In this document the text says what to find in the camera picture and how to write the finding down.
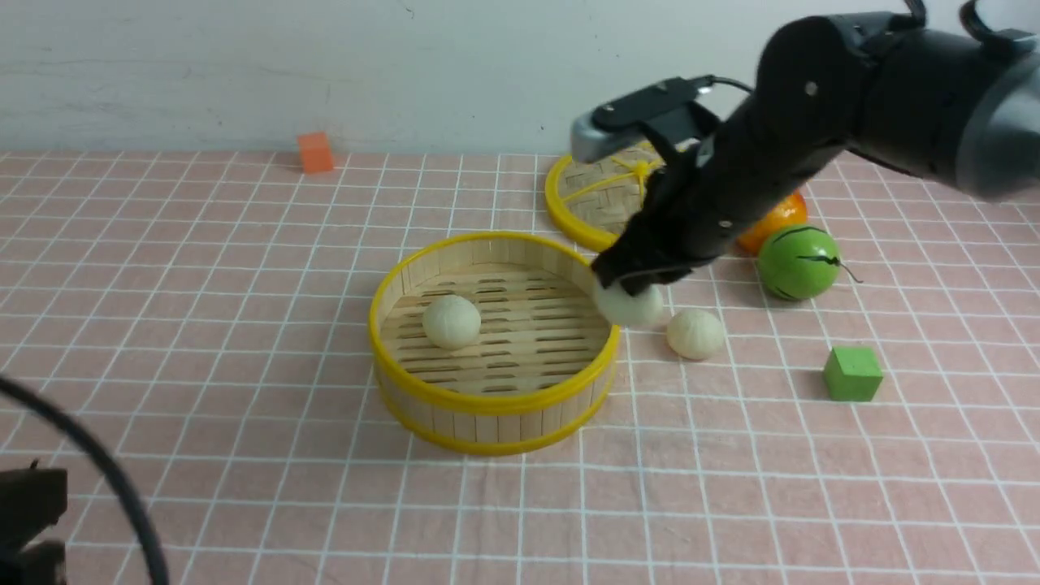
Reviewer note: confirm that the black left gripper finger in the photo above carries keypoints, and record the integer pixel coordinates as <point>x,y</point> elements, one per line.
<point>33,499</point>

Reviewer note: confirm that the green toy watermelon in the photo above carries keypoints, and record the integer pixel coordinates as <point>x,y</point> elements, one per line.
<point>799,262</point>

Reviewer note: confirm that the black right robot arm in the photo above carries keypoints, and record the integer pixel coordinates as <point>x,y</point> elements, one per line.
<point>961,111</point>

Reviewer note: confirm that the orange cube block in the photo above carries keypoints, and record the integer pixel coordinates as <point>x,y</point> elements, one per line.
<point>315,153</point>

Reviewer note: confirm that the pink checkered tablecloth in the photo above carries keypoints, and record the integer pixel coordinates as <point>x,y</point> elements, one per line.
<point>205,315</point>

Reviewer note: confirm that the orange yellow toy pear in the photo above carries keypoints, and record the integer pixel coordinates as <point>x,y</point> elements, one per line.
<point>789,212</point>

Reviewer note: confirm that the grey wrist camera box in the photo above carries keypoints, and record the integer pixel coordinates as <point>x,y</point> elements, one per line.
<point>666,114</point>

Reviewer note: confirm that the green cube block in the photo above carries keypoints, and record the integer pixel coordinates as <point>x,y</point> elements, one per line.
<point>852,374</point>

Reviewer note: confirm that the yellow-rimmed woven steamer lid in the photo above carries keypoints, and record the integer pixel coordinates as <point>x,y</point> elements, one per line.
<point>591,203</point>

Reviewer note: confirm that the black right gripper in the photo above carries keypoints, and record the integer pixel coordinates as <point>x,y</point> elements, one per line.
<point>692,213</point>

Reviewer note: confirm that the yellow-rimmed bamboo steamer tray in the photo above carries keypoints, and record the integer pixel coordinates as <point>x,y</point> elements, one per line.
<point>543,363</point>

